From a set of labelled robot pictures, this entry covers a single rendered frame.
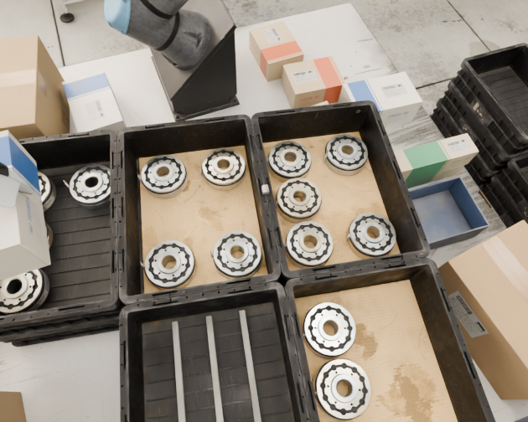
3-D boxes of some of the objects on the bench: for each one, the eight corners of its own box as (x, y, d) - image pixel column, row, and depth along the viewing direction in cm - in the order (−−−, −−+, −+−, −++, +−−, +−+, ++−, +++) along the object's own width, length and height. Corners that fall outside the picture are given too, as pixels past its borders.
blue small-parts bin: (408, 256, 100) (418, 247, 94) (383, 206, 107) (391, 194, 100) (475, 236, 104) (490, 225, 97) (447, 188, 110) (460, 176, 103)
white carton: (74, 103, 119) (61, 81, 110) (113, 91, 121) (103, 69, 113) (90, 154, 111) (78, 134, 103) (132, 140, 113) (122, 120, 105)
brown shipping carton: (418, 281, 98) (447, 260, 83) (485, 244, 103) (523, 218, 88) (500, 399, 86) (551, 399, 72) (571, 352, 91) (631, 342, 77)
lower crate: (28, 194, 104) (2, 171, 94) (142, 180, 108) (130, 156, 97) (12, 349, 87) (-21, 342, 77) (148, 327, 91) (134, 317, 80)
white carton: (350, 135, 117) (358, 115, 109) (336, 105, 122) (343, 84, 114) (411, 121, 120) (422, 101, 112) (395, 92, 125) (405, 71, 117)
